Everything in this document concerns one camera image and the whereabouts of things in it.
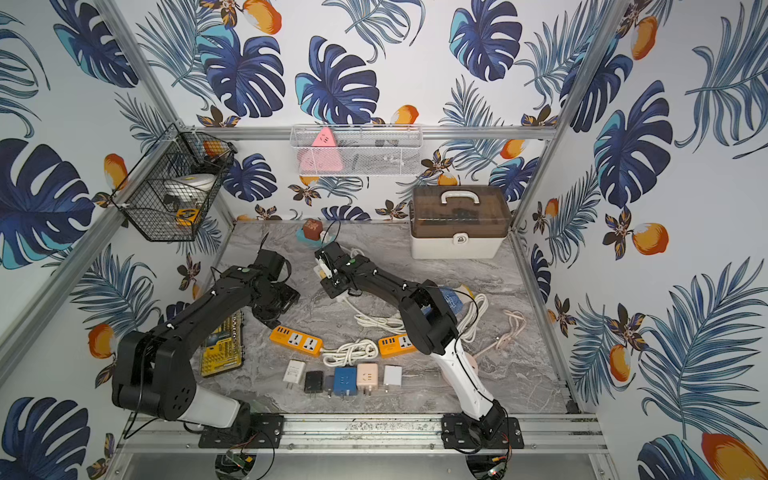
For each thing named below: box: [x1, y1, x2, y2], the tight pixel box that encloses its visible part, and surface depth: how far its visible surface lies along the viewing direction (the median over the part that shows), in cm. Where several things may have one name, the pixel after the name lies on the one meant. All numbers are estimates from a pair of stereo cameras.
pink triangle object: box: [298, 127, 344, 173], surface depth 92 cm
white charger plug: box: [282, 359, 306, 389], surface depth 84 cm
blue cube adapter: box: [334, 367, 357, 396], surface depth 80 cm
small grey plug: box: [325, 375, 334, 399], surface depth 81 cm
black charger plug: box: [304, 371, 323, 397], surface depth 82 cm
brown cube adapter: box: [303, 218, 323, 241], surface depth 112 cm
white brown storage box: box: [410, 185, 511, 260], surface depth 100 cm
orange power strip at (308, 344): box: [269, 326, 324, 357], surface depth 89 cm
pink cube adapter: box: [357, 363, 379, 395], surface depth 80 cm
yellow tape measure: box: [175, 208, 200, 226], surface depth 83 cm
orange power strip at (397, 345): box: [378, 333, 417, 358], surface depth 88 cm
